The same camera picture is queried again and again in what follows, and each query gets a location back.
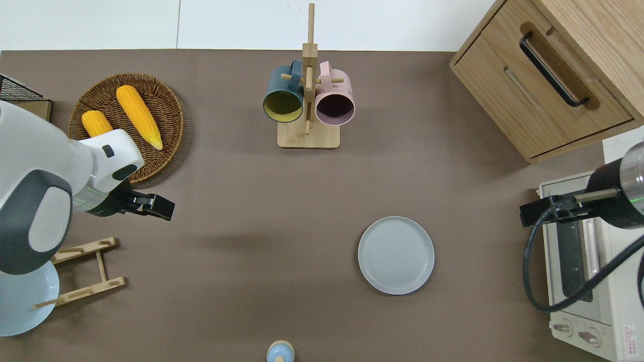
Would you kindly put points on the pink mug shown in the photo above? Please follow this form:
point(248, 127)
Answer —
point(334, 108)

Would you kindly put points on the brown table mat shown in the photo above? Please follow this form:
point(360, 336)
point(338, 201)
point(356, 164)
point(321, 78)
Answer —
point(251, 226)

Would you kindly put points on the yellow corn cob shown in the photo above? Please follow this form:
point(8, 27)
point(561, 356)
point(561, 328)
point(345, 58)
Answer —
point(139, 116)
point(95, 122)

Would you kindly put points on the gray round plate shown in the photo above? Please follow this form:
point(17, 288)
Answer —
point(396, 255)

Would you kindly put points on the dark teal mug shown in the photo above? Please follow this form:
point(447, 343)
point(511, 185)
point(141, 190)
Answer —
point(283, 103)

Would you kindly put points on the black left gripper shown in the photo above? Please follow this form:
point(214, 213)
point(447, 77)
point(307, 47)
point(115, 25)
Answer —
point(121, 201)

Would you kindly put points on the wooden mug tree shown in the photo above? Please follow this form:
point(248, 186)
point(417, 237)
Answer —
point(308, 138)

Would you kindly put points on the white toaster oven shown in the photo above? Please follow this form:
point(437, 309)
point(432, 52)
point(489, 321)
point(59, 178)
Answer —
point(604, 311)

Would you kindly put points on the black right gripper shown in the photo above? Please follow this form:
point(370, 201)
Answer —
point(571, 210)

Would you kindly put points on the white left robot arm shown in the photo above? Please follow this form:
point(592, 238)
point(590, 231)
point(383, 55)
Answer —
point(35, 166)

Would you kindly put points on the brown wicker basket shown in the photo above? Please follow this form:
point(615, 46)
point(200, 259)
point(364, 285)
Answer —
point(168, 115)

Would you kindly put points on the wooden plate rack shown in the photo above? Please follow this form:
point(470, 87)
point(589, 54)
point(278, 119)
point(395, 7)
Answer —
point(100, 264)

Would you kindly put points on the light blue plate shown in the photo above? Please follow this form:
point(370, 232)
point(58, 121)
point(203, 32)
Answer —
point(25, 306)

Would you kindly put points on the wooden drawer cabinet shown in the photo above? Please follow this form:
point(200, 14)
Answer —
point(503, 85)

